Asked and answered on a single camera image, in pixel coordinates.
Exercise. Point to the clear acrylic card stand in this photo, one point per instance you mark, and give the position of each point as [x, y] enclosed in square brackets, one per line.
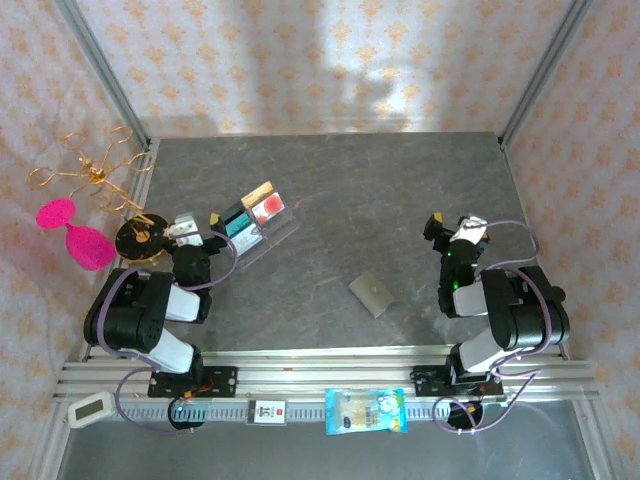
[272, 235]

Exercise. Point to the grey card holder wallet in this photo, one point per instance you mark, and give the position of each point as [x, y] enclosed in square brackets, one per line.
[372, 295]

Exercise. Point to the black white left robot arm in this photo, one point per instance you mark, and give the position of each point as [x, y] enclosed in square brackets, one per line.
[125, 320]

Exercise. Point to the black card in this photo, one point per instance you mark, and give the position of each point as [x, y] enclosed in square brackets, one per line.
[232, 212]

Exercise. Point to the teal card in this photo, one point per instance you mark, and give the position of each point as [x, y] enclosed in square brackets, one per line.
[237, 225]

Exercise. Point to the silver white VIP card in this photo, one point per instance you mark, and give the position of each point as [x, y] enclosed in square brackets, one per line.
[247, 241]

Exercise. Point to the gold VIP card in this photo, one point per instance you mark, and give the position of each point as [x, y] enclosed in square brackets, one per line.
[257, 192]

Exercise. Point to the white card red circle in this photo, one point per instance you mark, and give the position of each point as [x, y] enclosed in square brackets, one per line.
[270, 207]

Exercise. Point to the white label card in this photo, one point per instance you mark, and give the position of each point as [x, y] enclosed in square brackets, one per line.
[266, 412]

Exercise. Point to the pink hourglass shaped sponge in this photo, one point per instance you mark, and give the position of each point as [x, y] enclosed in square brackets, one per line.
[87, 247]

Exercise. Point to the black round connector hub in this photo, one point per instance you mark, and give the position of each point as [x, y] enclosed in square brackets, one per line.
[187, 417]
[462, 417]

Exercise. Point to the blue snack packet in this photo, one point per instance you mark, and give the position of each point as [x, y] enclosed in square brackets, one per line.
[365, 412]

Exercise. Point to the white digital timer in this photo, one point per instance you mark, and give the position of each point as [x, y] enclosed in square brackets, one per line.
[90, 410]

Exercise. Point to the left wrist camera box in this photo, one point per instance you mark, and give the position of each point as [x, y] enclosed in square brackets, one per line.
[184, 230]

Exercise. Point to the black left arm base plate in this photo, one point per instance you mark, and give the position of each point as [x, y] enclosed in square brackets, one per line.
[220, 382]

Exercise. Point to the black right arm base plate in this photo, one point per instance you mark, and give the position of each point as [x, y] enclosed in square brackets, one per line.
[427, 382]

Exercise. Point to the aluminium corner post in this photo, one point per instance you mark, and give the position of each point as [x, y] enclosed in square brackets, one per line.
[110, 85]
[540, 85]

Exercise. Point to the aluminium rail frame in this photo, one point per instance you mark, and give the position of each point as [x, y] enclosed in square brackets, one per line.
[320, 372]

